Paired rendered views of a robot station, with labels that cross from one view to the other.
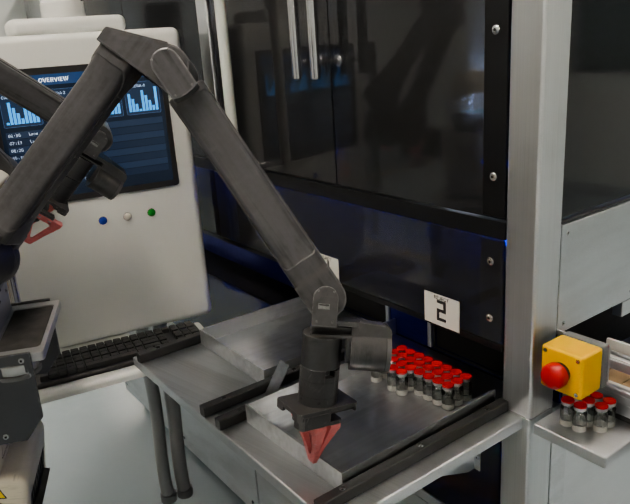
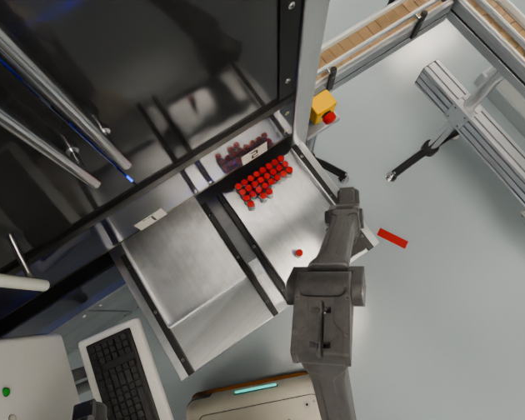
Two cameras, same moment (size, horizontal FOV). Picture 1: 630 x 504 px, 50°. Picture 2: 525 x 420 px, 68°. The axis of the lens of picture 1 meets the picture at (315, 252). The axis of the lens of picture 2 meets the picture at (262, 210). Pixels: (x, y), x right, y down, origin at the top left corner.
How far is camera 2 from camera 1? 120 cm
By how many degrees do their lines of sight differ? 70
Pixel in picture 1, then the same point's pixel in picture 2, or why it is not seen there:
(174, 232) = (17, 366)
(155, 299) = (62, 383)
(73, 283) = not seen: outside the picture
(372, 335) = (354, 197)
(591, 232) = not seen: hidden behind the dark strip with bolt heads
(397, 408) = (285, 201)
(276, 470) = not seen: hidden behind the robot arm
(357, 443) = (317, 226)
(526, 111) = (315, 36)
